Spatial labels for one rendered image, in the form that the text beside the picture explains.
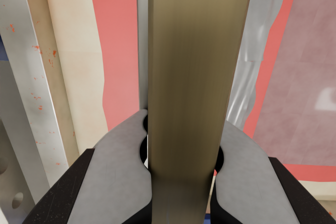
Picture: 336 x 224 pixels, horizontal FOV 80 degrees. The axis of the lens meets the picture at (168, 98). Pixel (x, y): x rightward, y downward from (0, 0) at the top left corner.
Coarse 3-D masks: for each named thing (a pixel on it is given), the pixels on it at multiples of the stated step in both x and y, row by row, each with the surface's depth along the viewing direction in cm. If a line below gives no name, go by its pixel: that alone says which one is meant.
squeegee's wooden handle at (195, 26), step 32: (160, 0) 6; (192, 0) 5; (224, 0) 5; (160, 32) 6; (192, 32) 6; (224, 32) 6; (160, 64) 6; (192, 64) 6; (224, 64) 6; (160, 96) 7; (192, 96) 7; (224, 96) 7; (160, 128) 7; (192, 128) 7; (160, 160) 8; (192, 160) 8; (160, 192) 9; (192, 192) 9
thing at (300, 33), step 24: (96, 0) 22; (120, 0) 22; (288, 0) 22; (312, 0) 22; (120, 24) 24; (288, 24) 23; (312, 24) 23; (120, 48) 25; (288, 48) 24; (312, 48) 24
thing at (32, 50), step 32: (0, 0) 19; (32, 0) 20; (0, 32) 21; (32, 32) 21; (32, 64) 22; (32, 96) 24; (64, 96) 27; (32, 128) 26; (64, 128) 28; (64, 160) 29
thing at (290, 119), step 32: (128, 64) 26; (288, 64) 25; (320, 64) 25; (128, 96) 28; (256, 96) 28; (288, 96) 27; (320, 96) 27; (256, 128) 30; (288, 128) 30; (320, 128) 30; (288, 160) 33; (320, 160) 33
